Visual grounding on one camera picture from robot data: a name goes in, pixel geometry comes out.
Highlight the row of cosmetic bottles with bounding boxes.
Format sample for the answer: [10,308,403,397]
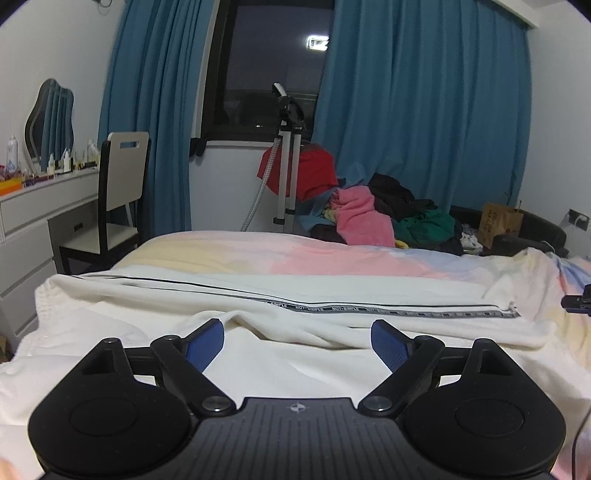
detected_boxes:
[46,138,101,175]

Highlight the garment steamer stand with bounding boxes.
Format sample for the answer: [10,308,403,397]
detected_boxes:
[240,83,305,234]

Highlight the black framed window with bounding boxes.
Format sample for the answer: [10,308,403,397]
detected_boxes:
[199,0,335,148]

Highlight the wide blue curtain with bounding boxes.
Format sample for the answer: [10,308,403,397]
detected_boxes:
[311,0,532,217]

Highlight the black sofa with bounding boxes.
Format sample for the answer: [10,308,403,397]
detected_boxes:
[450,205,568,257]

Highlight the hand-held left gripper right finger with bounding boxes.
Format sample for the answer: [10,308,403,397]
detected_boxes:
[358,319,515,418]

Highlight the blue cloth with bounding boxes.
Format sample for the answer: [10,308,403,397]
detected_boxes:
[295,203,342,232]

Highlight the red garment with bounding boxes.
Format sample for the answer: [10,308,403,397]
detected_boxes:
[257,143,338,202]

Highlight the black cable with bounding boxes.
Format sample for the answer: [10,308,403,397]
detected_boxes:
[570,415,591,480]

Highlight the green garment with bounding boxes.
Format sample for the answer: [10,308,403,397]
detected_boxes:
[392,209,457,250]

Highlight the white patterned cloth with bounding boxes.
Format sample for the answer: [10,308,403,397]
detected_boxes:
[459,224,485,252]

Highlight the pink garment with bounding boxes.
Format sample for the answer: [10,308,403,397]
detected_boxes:
[333,187,397,246]

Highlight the black garment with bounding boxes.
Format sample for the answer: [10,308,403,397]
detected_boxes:
[367,173,439,220]

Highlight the brown paper bag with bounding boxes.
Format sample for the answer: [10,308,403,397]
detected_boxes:
[478,202,525,247]

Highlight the white pants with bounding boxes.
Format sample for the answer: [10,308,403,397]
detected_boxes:
[0,270,568,480]

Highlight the wavy framed mirror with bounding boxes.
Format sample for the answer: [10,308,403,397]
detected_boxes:
[24,78,75,174]

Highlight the white and black chair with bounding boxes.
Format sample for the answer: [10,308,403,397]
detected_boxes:
[59,131,152,273]

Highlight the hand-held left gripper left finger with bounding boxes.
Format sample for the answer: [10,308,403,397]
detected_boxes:
[78,318,235,418]

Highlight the narrow blue curtain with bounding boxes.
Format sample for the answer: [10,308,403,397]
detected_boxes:
[98,0,220,236]

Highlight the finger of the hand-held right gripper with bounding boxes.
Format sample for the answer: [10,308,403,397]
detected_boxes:
[561,284,591,315]

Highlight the white dressing table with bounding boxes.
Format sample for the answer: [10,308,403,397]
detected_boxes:
[0,167,100,340]

